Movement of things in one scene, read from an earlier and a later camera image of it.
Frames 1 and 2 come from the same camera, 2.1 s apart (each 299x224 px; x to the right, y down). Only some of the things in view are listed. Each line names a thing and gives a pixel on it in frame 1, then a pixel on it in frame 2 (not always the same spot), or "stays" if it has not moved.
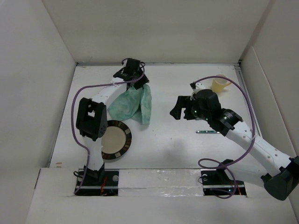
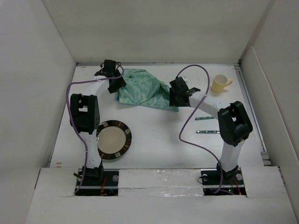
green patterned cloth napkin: (133, 104) → (141, 88)
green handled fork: (207, 131) stays
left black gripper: (143, 80) → (120, 84)
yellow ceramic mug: (218, 84) stays
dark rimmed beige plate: (117, 140) stays
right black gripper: (183, 101) → (173, 101)
